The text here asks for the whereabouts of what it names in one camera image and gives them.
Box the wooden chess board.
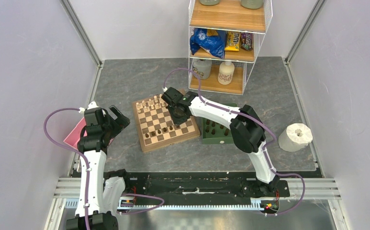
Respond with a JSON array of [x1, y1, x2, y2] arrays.
[[132, 94, 200, 152]]

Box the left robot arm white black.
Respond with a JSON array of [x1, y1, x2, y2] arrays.
[[66, 101, 132, 230]]

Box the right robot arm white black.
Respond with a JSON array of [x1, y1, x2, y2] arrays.
[[161, 87, 279, 196]]

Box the pink box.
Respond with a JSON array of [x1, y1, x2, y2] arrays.
[[64, 119, 113, 153]]

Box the green tray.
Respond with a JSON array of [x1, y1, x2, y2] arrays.
[[202, 117, 234, 145]]

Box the clear patterned jug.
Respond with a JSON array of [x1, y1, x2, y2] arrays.
[[192, 59, 212, 80]]

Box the cream patterned bottle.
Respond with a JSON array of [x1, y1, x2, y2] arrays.
[[218, 61, 235, 85]]

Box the blue snack bag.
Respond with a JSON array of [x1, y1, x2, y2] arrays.
[[190, 28, 226, 58]]

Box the yellow candy bag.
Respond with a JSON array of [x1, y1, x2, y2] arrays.
[[224, 32, 241, 51]]

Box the brown candy bag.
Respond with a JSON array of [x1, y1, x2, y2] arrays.
[[240, 32, 254, 51]]

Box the green glass jar left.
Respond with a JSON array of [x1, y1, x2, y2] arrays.
[[199, 0, 220, 6]]

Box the green glass jar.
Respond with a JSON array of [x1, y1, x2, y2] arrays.
[[241, 0, 264, 10], [199, 0, 220, 6]]

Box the white paper roll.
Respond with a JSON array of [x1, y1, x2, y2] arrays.
[[278, 123, 313, 152]]

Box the green glass jar right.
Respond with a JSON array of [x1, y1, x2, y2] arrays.
[[241, 0, 264, 10]]

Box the aluminium rail frame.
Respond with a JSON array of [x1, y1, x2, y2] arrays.
[[53, 177, 342, 210]]

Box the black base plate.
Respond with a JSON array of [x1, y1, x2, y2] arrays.
[[101, 172, 291, 198]]

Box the wire shelf with wood boards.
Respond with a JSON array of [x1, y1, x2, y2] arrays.
[[188, 0, 273, 94]]

